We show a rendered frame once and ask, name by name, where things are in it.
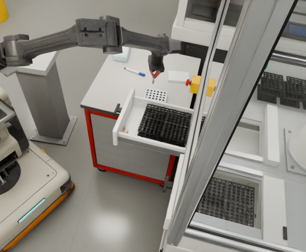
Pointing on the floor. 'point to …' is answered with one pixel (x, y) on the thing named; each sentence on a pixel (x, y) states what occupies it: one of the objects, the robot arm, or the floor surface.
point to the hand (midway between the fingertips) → (154, 76)
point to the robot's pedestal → (46, 100)
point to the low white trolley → (173, 61)
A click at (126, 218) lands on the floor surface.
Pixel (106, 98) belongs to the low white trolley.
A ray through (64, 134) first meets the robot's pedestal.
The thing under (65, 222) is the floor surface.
